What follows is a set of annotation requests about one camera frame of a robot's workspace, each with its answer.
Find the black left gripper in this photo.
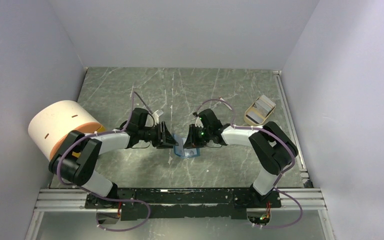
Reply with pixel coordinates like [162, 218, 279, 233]
[139, 121, 179, 149]

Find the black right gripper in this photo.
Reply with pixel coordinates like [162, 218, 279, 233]
[183, 123, 212, 149]

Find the blue card holder wallet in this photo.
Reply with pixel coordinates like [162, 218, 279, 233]
[173, 134, 201, 159]

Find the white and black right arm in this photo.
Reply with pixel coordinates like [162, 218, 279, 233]
[183, 108, 299, 207]

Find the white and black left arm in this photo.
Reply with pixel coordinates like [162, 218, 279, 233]
[48, 107, 178, 208]

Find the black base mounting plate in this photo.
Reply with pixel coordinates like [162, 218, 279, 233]
[84, 187, 282, 221]

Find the white and orange cylinder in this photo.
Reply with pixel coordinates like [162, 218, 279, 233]
[27, 100, 105, 161]

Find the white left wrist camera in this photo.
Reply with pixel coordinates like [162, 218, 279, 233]
[152, 109, 164, 119]

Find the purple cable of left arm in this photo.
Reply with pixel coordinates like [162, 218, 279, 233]
[56, 91, 152, 232]

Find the aluminium rail frame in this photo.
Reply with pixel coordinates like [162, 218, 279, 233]
[25, 188, 117, 240]

